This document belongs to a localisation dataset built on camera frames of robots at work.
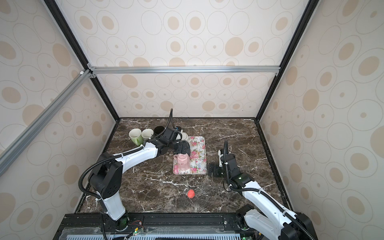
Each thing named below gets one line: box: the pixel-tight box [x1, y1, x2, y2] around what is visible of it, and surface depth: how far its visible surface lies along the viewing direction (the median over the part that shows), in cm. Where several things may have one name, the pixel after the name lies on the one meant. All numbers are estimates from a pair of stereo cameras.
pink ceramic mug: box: [173, 153, 191, 171], surface depth 87 cm
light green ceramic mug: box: [128, 128, 144, 146], surface depth 99 cm
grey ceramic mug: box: [141, 128, 154, 142], surface depth 102 cm
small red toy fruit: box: [187, 189, 196, 199], surface depth 82 cm
